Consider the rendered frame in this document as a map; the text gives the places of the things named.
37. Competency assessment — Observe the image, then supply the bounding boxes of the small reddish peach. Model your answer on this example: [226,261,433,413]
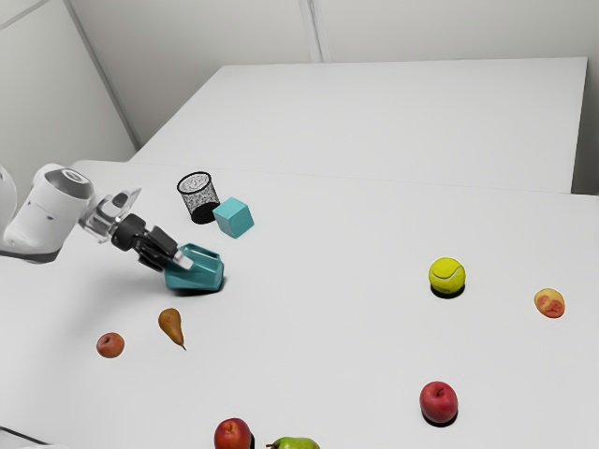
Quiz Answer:
[95,332,125,360]

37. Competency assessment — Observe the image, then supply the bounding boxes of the black mesh pen holder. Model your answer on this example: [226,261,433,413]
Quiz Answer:
[176,170,222,225]

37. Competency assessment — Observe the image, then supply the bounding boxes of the brown pear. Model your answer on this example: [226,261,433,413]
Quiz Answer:
[157,307,188,352]

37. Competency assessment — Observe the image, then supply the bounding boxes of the green pear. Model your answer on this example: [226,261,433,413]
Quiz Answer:
[266,436,322,449]

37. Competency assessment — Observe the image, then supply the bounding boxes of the teal block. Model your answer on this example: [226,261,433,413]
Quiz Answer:
[212,196,256,239]

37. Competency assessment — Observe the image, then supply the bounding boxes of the yellow tennis ball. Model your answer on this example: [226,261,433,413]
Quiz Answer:
[428,256,467,296]

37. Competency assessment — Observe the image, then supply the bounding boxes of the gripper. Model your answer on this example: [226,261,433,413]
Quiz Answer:
[110,212,194,273]

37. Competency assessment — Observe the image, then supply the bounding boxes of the teal faceted mug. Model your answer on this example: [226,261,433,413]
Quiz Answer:
[164,242,226,293]

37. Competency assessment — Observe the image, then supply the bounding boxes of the dark red apple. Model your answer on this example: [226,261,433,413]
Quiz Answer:
[418,381,460,424]

